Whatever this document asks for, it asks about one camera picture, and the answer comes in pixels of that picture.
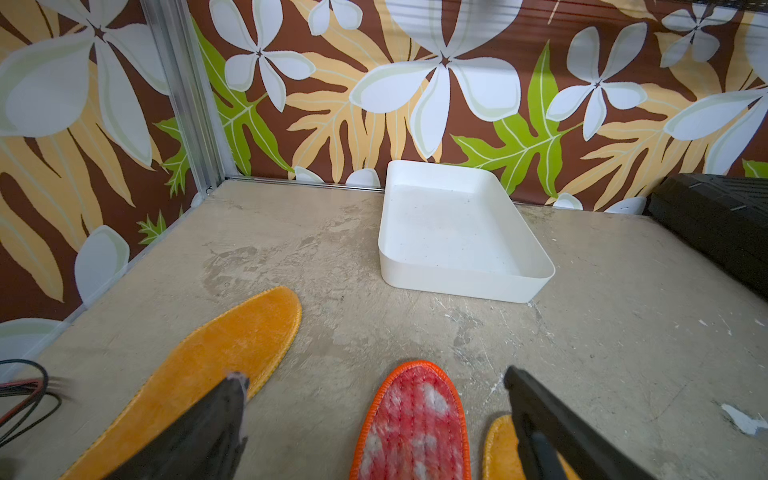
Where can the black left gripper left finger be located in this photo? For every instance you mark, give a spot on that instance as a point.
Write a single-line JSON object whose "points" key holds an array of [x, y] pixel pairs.
{"points": [[206, 442]]}

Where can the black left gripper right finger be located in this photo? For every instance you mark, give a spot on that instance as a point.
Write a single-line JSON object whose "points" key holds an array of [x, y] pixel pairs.
{"points": [[550, 435]]}

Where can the orange fuzzy insole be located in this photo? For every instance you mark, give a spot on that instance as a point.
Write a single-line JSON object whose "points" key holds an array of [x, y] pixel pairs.
{"points": [[500, 455], [251, 339]]}

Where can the red white patterned insole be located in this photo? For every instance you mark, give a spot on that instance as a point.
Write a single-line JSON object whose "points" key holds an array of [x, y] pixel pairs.
{"points": [[415, 428]]}

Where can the white plastic storage tray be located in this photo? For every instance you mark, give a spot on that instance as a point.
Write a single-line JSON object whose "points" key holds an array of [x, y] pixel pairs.
{"points": [[454, 230]]}

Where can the black plastic tool case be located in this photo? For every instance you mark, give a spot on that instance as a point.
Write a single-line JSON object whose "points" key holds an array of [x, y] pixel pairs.
{"points": [[725, 218]]}

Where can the aluminium frame post left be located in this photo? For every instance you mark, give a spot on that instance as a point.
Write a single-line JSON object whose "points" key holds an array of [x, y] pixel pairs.
{"points": [[190, 92]]}

